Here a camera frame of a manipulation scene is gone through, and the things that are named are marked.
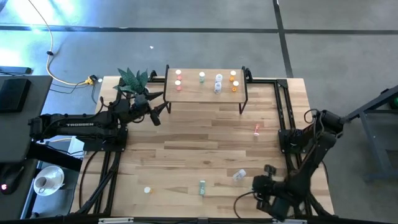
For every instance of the silver metal bracket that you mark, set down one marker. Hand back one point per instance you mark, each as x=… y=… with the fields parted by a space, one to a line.
x=115 y=220
x=289 y=221

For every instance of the black flat device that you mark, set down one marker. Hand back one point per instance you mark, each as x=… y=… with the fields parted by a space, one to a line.
x=15 y=70

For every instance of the pink medicine bottle white cap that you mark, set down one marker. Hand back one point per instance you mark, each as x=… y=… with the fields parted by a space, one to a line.
x=256 y=130
x=178 y=74
x=178 y=85

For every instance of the black floor tape stripe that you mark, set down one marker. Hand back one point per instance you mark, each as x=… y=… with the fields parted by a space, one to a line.
x=284 y=46
x=155 y=30

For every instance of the grey metal cart frame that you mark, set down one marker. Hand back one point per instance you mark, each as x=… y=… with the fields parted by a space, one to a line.
x=377 y=99

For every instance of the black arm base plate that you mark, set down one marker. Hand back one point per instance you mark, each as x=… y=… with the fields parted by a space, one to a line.
x=102 y=146
x=284 y=147

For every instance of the wooden shelf black metal legs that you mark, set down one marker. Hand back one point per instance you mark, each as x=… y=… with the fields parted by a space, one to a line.
x=192 y=93

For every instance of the clear medicine bottle white cap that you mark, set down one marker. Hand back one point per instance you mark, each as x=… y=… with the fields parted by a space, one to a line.
x=239 y=175
x=218 y=77
x=217 y=87

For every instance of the green plant white pot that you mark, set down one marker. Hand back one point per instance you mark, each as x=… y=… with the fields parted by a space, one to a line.
x=132 y=79

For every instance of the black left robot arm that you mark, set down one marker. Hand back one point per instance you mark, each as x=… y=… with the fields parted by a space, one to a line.
x=77 y=126

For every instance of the black aluminium table frame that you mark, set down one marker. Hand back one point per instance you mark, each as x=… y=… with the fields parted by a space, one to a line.
x=264 y=81

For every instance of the white box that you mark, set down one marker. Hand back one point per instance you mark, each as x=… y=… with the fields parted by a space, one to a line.
x=76 y=147

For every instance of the orange medicine bottle white cap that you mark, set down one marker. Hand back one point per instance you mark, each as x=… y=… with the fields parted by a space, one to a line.
x=147 y=189
x=233 y=75
x=235 y=86

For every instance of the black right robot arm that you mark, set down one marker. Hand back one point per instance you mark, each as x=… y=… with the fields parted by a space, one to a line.
x=311 y=168

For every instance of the white cup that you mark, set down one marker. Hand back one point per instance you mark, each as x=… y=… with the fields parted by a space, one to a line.
x=41 y=182

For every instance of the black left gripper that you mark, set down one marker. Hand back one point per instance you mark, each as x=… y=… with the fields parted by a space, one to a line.
x=141 y=107

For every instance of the black desk beam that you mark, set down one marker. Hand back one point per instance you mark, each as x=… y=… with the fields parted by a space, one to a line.
x=56 y=155

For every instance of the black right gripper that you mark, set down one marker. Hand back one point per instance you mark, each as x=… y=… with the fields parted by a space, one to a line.
x=264 y=188

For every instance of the black mouse pad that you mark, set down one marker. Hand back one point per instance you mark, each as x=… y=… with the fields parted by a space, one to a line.
x=14 y=93

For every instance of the black computer mouse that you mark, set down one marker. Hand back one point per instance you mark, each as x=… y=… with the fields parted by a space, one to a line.
x=9 y=180

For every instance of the dark grey desk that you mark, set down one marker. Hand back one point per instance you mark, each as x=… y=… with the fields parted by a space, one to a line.
x=12 y=133

